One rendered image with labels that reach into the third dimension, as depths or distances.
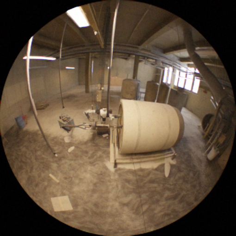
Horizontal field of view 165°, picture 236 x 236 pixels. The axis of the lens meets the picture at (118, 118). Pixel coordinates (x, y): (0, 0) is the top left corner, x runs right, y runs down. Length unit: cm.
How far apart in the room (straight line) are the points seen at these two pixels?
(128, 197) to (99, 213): 87
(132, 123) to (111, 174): 162
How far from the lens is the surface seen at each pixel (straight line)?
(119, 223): 249
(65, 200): 266
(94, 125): 248
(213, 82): 462
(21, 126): 668
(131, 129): 179
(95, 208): 244
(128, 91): 660
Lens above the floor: 241
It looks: 30 degrees down
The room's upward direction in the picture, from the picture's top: 5 degrees clockwise
